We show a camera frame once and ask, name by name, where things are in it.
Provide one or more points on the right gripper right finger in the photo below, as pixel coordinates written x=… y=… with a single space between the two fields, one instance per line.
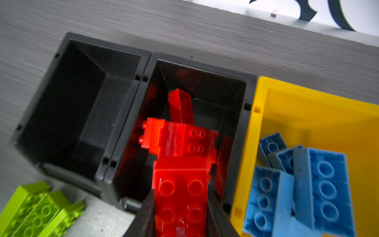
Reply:
x=218 y=223

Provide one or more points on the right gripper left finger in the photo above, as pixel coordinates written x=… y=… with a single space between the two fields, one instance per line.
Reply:
x=143 y=224

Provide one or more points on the blue lego brick large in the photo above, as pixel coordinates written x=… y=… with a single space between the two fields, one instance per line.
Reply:
x=269 y=207

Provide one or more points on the red lego arch piece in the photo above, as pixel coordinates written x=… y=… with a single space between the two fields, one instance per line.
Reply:
x=171 y=139

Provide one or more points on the red lego brick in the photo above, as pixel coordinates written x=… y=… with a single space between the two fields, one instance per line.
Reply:
x=181 y=107
x=180 y=198

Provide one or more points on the left black bin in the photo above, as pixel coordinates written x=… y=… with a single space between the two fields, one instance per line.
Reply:
x=80 y=105

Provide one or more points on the green lego brick cluster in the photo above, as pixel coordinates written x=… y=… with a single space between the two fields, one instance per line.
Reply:
x=35 y=210

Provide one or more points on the red lego brick front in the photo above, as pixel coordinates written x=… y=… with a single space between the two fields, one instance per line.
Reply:
x=180 y=198

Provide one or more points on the blue lego brick front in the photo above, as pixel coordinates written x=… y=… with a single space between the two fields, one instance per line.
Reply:
x=323 y=200

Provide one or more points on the middle black bin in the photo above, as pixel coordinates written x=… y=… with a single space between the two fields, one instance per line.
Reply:
x=221 y=101

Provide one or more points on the black bin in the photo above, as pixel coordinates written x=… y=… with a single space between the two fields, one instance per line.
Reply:
x=221 y=101
x=80 y=105

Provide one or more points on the blue lego brick top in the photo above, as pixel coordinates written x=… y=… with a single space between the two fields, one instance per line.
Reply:
x=270 y=145

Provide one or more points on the yellow bin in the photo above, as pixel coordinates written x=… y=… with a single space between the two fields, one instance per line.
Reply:
x=318 y=120

